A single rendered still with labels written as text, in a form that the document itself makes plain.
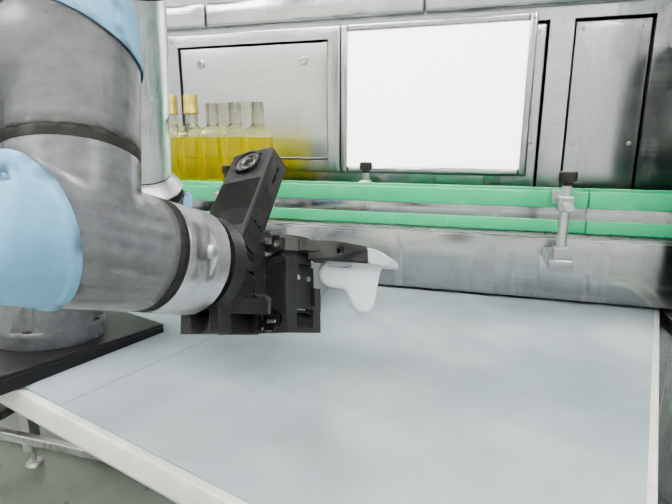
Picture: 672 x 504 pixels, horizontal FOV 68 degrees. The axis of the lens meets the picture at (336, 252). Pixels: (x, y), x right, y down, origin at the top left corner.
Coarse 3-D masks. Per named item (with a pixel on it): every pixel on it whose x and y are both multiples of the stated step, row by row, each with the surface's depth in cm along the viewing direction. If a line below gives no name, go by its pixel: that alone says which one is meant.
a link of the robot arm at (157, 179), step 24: (144, 0) 58; (144, 24) 59; (144, 48) 60; (144, 72) 62; (144, 96) 63; (168, 96) 67; (144, 120) 65; (168, 120) 68; (144, 144) 66; (168, 144) 70; (144, 168) 68; (168, 168) 72; (144, 192) 69; (168, 192) 72
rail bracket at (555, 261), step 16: (560, 176) 84; (576, 176) 83; (560, 192) 94; (560, 208) 84; (560, 224) 86; (560, 240) 86; (544, 256) 92; (560, 256) 86; (544, 272) 97; (560, 272) 96
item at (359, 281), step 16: (368, 256) 45; (384, 256) 47; (320, 272) 44; (336, 272) 45; (352, 272) 45; (368, 272) 46; (352, 288) 45; (368, 288) 46; (352, 304) 45; (368, 304) 46
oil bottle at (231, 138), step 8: (224, 128) 114; (232, 128) 113; (240, 128) 114; (224, 136) 114; (232, 136) 113; (240, 136) 113; (224, 144) 114; (232, 144) 114; (240, 144) 114; (224, 152) 115; (232, 152) 114; (240, 152) 114; (224, 160) 115; (232, 160) 115
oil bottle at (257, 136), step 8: (248, 128) 112; (256, 128) 112; (264, 128) 112; (248, 136) 112; (256, 136) 112; (264, 136) 112; (272, 136) 116; (248, 144) 113; (256, 144) 112; (264, 144) 112; (272, 144) 116
